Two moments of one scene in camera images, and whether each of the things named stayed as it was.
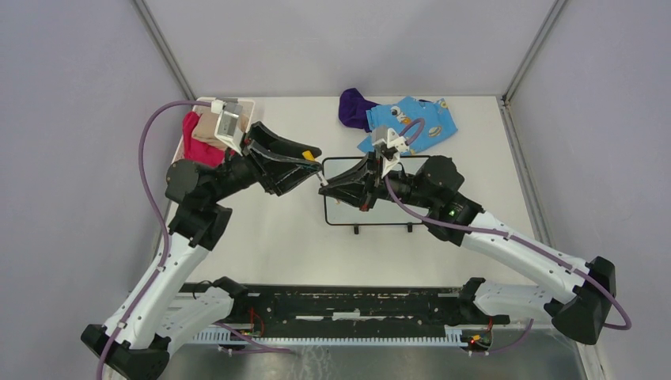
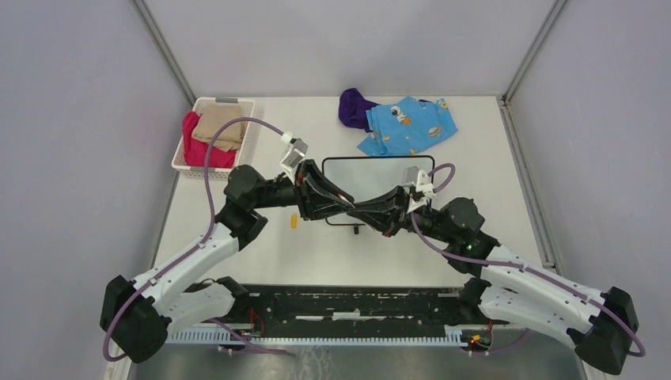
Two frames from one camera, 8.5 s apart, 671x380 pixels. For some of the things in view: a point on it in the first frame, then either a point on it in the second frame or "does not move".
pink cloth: x=200 y=151 does not move
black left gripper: x=278 y=173 to x=308 y=195
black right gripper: x=363 y=194 to x=377 y=212
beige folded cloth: x=205 y=126 does not move
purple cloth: x=352 y=109 does not move
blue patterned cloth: x=424 y=123 does not move
